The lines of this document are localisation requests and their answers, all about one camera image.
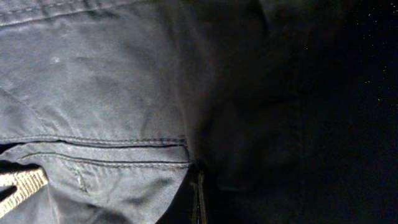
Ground navy blue shorts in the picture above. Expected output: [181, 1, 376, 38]
[0, 0, 398, 224]

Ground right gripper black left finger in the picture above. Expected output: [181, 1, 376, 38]
[1, 167, 49, 218]

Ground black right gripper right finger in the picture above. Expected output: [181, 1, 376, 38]
[156, 165, 223, 224]

